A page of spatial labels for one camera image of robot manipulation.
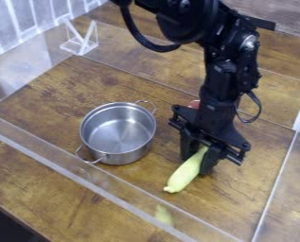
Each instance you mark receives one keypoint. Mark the red toy mushroom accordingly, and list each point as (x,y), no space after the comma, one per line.
(195,104)

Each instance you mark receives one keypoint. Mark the clear acrylic front barrier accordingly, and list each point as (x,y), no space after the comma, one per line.
(150,207)

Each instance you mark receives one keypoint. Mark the stainless steel pot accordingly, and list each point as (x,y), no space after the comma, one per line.
(117,132)

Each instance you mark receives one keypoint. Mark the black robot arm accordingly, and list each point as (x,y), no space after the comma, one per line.
(230,38)

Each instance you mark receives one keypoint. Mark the black strip on table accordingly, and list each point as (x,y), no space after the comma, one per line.
(262,23)

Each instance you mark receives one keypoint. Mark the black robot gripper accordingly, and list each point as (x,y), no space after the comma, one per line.
(208,126)

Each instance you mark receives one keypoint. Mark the clear acrylic triangular stand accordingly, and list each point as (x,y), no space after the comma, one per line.
(79,45)

